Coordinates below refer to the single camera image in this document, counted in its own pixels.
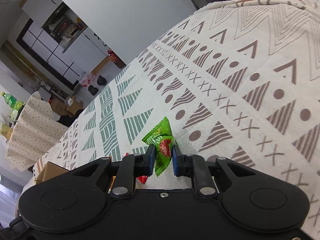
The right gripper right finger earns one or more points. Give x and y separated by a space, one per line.
195 168

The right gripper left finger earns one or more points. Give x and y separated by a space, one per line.
131 167

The green red snack packet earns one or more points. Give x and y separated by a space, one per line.
162 138

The red white snack packet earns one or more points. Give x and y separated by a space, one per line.
141 180

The brown cardboard box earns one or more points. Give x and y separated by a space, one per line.
49 171

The small floor cardboard box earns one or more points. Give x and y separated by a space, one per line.
74 104

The black shoe left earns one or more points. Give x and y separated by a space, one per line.
93 90

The black shoe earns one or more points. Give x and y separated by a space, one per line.
93 90
101 81

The black shoe right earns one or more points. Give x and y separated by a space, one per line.
101 81

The patterned bed cover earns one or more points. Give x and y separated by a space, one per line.
238 79

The red white plastic bag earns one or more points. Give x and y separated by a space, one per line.
86 79

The dotted cream tablecloth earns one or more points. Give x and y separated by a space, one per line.
35 132

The red oil bottle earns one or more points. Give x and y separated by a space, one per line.
115 59

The yellow drink bottle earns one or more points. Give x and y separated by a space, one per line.
5 130

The green soda bottle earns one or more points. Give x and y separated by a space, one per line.
12 102

